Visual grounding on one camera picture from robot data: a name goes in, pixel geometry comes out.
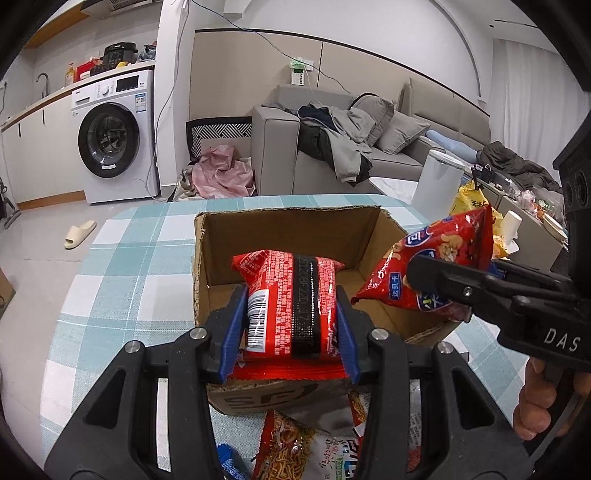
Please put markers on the grey pillow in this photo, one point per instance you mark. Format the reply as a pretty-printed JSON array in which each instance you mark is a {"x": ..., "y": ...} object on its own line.
[
  {"x": 376, "y": 117},
  {"x": 401, "y": 134}
]

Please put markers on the pink cloth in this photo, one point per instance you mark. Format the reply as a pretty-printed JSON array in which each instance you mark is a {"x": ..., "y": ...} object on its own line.
[{"x": 221, "y": 173}]

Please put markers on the brown cardboard box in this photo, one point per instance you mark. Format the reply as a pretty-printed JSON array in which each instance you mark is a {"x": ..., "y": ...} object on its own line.
[{"x": 5, "y": 295}]

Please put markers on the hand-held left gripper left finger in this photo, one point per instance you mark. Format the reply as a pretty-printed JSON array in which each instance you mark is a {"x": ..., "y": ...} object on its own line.
[{"x": 233, "y": 332}]

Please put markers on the upright vacuum cleaner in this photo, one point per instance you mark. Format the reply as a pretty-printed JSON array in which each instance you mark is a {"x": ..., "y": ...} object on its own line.
[{"x": 9, "y": 207}]

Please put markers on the metal faucet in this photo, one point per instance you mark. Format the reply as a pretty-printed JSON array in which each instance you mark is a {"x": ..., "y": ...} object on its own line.
[{"x": 44, "y": 81}]

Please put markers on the red snack bag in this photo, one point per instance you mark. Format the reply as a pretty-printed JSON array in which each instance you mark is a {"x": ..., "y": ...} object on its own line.
[{"x": 434, "y": 244}]

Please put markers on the range hood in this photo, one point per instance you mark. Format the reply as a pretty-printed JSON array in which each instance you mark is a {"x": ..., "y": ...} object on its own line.
[{"x": 120, "y": 7}]

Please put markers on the white counter cabinet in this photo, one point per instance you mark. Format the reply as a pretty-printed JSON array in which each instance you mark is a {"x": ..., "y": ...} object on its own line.
[{"x": 41, "y": 152}]

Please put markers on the white curtain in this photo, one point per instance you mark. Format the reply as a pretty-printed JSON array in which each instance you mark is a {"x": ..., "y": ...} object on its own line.
[{"x": 531, "y": 92}]

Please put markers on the dark green jacket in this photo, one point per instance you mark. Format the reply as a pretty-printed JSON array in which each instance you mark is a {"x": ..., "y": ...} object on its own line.
[{"x": 512, "y": 164}]

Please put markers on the white trash bin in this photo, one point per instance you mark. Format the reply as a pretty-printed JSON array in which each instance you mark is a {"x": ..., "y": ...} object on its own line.
[{"x": 436, "y": 184}]

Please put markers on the person's right hand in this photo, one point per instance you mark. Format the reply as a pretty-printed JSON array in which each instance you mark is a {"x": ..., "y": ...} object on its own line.
[{"x": 531, "y": 406}]

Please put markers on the beige slipper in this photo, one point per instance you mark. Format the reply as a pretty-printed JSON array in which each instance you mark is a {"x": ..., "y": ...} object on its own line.
[{"x": 79, "y": 234}]

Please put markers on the blue snack packet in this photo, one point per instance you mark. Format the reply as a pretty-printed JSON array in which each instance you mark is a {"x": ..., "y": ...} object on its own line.
[{"x": 231, "y": 464}]

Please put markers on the black pressure cooker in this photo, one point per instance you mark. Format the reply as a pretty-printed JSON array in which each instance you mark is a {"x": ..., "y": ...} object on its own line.
[{"x": 120, "y": 53}]

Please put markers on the grey hoodie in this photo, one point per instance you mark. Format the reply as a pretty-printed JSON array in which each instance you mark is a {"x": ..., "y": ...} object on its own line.
[{"x": 346, "y": 147}]

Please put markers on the red noodle packet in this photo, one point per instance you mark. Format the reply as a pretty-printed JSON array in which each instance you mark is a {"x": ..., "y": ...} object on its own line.
[{"x": 279, "y": 300}]

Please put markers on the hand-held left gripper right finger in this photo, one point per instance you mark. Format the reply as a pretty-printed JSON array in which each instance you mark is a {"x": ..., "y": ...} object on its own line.
[{"x": 347, "y": 334}]

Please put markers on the grey sofa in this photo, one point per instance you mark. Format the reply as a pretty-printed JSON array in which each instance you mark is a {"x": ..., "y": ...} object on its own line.
[{"x": 277, "y": 152}]

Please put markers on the white washing machine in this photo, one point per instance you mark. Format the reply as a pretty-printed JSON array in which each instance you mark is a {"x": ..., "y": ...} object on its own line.
[{"x": 115, "y": 134}]

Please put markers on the red box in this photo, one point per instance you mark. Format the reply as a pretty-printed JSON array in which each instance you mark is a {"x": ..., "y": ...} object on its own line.
[{"x": 87, "y": 70}]

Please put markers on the yellow plastic bag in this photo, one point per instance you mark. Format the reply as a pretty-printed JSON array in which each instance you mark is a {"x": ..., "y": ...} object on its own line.
[{"x": 468, "y": 201}]

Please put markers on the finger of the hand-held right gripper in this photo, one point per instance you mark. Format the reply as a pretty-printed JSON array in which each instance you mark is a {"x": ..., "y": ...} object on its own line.
[
  {"x": 526, "y": 279},
  {"x": 455, "y": 286}
]

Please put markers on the white paper cup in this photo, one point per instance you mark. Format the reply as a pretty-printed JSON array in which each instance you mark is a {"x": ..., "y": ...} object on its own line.
[{"x": 509, "y": 228}]

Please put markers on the yellow bottle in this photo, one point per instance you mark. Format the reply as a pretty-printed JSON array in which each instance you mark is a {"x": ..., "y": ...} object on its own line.
[{"x": 69, "y": 76}]

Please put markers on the patterned laundry basket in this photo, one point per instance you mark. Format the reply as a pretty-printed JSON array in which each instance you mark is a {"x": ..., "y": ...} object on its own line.
[{"x": 217, "y": 131}]

